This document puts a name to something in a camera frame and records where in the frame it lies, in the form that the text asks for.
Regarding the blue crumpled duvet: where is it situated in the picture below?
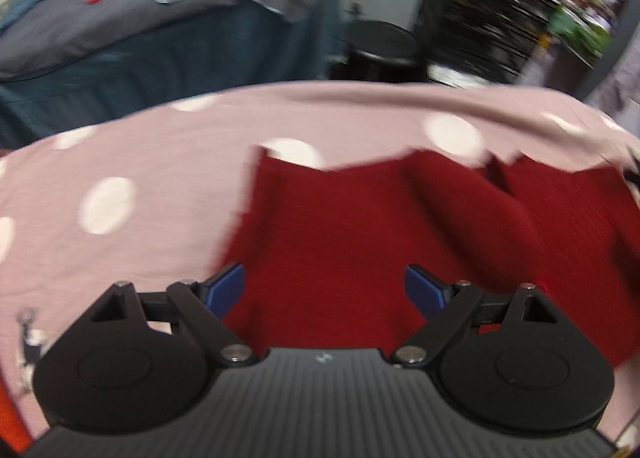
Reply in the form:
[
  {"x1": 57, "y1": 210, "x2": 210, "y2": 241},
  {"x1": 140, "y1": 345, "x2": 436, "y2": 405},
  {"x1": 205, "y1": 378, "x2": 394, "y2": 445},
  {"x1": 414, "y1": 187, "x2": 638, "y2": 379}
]
[{"x1": 0, "y1": 0, "x2": 47, "y2": 33}]

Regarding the black round stool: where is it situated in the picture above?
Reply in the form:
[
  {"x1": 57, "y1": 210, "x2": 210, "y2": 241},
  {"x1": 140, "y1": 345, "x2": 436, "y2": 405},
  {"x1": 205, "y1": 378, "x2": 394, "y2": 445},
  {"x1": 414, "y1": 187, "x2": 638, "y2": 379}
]
[{"x1": 345, "y1": 20, "x2": 423, "y2": 83}]

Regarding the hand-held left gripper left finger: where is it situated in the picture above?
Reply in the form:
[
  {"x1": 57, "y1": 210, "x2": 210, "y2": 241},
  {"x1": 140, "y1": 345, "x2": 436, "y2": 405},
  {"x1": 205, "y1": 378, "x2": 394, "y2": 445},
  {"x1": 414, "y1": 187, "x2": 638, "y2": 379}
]
[{"x1": 90, "y1": 262, "x2": 258, "y2": 368}]

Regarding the black storage rack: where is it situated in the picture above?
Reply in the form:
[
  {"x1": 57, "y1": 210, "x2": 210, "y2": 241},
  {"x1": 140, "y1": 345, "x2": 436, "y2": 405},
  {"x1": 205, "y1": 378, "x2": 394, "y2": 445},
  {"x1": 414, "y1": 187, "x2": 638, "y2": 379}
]
[{"x1": 415, "y1": 0, "x2": 561, "y2": 86}]

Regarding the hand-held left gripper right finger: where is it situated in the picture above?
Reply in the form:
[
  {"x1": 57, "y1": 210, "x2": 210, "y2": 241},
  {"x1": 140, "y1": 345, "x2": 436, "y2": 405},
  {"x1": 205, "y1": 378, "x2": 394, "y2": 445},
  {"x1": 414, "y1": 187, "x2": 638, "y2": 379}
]
[{"x1": 391, "y1": 264, "x2": 559, "y2": 368}]

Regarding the grey covered bed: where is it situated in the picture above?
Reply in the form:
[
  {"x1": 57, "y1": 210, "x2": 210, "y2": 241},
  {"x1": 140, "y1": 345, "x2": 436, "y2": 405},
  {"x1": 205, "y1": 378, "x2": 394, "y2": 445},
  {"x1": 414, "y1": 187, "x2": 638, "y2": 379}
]
[{"x1": 0, "y1": 0, "x2": 346, "y2": 151}]

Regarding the orange folded garment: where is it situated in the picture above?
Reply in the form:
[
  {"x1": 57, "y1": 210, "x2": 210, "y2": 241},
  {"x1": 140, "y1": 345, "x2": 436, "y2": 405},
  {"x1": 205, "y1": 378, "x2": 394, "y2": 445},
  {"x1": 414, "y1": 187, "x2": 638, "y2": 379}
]
[{"x1": 0, "y1": 378, "x2": 28, "y2": 456}]

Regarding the dark red knit sweater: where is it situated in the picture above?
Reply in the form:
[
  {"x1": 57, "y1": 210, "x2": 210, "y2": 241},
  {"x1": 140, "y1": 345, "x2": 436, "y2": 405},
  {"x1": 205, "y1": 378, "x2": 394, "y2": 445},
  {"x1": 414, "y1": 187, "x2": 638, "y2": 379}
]
[{"x1": 210, "y1": 145, "x2": 640, "y2": 369}]

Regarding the green potted plant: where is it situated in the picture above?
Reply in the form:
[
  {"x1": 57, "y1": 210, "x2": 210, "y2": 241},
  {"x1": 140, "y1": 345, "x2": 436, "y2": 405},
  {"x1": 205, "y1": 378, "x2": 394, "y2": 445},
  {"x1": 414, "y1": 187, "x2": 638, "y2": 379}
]
[{"x1": 547, "y1": 2, "x2": 613, "y2": 58}]

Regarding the pink polka-dot blanket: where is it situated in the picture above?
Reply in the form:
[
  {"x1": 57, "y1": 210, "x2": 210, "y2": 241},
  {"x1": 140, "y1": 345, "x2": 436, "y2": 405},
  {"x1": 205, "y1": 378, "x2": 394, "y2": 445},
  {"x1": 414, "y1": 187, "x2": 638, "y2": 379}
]
[{"x1": 0, "y1": 80, "x2": 640, "y2": 449}]

